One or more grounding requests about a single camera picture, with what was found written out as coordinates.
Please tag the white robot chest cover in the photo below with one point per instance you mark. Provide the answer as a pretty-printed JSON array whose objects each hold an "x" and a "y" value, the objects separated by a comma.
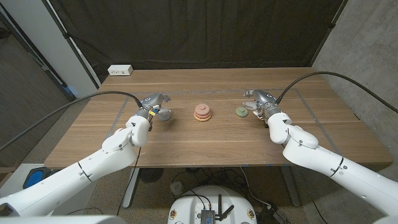
[{"x": 62, "y": 220}]

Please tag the black backdrop stand pole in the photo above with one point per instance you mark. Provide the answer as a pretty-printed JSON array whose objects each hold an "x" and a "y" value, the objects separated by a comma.
[
  {"x": 329, "y": 29},
  {"x": 71, "y": 43}
]

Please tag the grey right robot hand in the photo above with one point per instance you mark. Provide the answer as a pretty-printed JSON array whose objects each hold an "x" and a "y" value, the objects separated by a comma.
[{"x": 265, "y": 101}]

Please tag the round grey floor object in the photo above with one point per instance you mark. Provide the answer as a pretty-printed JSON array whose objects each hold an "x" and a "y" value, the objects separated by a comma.
[{"x": 177, "y": 188}]

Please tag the white robot torso base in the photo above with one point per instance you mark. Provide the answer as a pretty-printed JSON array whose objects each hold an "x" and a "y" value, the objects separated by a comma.
[{"x": 186, "y": 205}]

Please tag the white power strip box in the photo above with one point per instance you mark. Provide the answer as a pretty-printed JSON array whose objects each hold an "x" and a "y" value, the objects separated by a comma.
[{"x": 120, "y": 69}]

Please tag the grey table leg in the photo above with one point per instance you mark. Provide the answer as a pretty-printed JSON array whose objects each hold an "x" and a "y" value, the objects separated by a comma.
[{"x": 290, "y": 189}]

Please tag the grey radio module with antennas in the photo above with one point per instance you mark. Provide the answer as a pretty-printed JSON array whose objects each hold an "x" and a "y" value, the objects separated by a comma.
[{"x": 207, "y": 216}]

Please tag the white table leg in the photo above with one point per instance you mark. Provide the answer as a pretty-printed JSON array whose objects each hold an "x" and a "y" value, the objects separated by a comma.
[{"x": 130, "y": 193}]

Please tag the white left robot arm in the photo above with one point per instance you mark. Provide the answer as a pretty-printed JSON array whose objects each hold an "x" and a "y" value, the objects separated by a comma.
[{"x": 77, "y": 177}]

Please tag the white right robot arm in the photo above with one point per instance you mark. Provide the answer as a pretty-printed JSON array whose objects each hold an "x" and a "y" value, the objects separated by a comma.
[{"x": 335, "y": 174}]

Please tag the blue foot pedal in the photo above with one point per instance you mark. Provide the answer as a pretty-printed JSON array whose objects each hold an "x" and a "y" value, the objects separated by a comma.
[{"x": 35, "y": 177}]

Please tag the black metal frame bar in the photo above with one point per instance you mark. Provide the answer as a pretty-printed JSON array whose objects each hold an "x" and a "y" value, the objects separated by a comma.
[{"x": 46, "y": 70}]

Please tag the round black floor fan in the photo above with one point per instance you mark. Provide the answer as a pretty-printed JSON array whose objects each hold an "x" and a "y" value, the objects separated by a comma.
[{"x": 151, "y": 175}]

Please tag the black power brick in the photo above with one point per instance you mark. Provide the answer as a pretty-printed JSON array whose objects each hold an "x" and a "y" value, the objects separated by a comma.
[{"x": 273, "y": 216}]

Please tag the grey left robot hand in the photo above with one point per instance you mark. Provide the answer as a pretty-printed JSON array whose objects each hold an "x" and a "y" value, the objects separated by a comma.
[{"x": 150, "y": 102}]

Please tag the black curtain backdrop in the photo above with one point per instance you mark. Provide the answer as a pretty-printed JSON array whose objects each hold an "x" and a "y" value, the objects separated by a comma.
[{"x": 199, "y": 31}]

